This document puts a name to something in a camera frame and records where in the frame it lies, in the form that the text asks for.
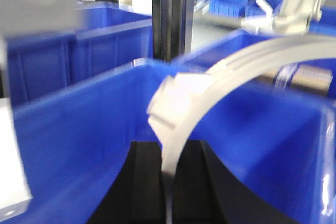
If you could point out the white curved PVC pipe piece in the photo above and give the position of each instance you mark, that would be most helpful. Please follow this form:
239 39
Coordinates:
180 102

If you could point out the blue bin left rear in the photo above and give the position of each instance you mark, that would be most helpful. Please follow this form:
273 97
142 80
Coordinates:
39 64

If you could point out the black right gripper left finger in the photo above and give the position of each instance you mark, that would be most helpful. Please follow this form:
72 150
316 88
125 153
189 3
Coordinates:
136 195

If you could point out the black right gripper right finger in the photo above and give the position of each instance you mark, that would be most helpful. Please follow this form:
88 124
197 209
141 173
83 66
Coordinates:
206 191

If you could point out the black vertical shelf post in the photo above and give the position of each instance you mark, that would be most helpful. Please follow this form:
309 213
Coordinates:
172 23

